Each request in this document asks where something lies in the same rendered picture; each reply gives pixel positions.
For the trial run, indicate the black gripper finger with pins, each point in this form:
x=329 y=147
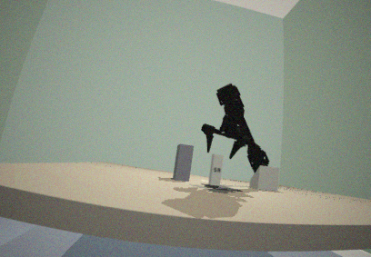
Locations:
x=209 y=139
x=235 y=148

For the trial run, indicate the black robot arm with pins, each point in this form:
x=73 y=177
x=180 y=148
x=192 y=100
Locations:
x=227 y=96

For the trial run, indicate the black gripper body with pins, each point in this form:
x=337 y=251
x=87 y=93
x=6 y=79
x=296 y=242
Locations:
x=209 y=129

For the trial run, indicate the grey open bin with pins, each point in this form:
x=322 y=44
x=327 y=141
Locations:
x=183 y=161

